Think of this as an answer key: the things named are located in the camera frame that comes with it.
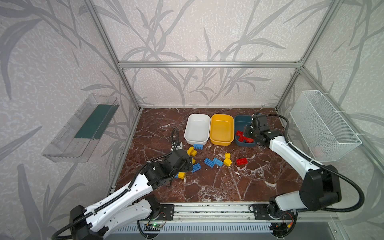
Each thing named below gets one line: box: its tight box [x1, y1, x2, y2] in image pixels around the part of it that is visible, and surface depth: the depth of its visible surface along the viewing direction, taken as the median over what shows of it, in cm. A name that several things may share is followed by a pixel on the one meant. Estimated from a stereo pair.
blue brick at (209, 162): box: [204, 157, 215, 168], surface depth 93 cm
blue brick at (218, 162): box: [213, 157, 224, 167], surface depth 93 cm
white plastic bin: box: [184, 113, 211, 146], surface depth 107 cm
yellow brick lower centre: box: [223, 157, 233, 167], surface depth 91 cm
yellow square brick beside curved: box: [190, 150, 198, 157], surface depth 96 cm
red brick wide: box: [236, 158, 249, 166], surface depth 93 cm
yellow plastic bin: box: [209, 113, 235, 147], surface depth 107 cm
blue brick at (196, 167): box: [191, 162, 202, 173], surface depth 90 cm
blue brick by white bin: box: [193, 144, 204, 150], surface depth 98 cm
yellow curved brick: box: [187, 146, 195, 156], surface depth 96 cm
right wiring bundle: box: [268, 211, 298, 238], surface depth 72 cm
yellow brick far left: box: [178, 172, 186, 180], surface depth 86 cm
